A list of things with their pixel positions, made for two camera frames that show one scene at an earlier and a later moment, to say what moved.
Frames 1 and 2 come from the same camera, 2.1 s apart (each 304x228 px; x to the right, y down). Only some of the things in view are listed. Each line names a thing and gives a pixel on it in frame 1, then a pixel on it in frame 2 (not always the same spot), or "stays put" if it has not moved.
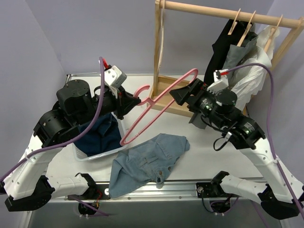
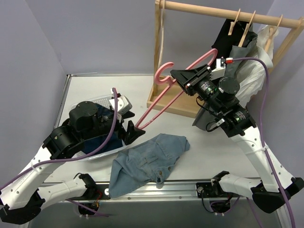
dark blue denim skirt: (104, 134) stays put
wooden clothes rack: (161, 98) stays put
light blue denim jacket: (135, 166) stays put
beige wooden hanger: (162, 10) stays put
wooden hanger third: (272, 32) stays put
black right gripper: (192, 94) -> (193, 78)
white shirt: (251, 78) stays put
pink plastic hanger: (153, 100) -> (157, 78)
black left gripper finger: (131, 102) -> (128, 114)
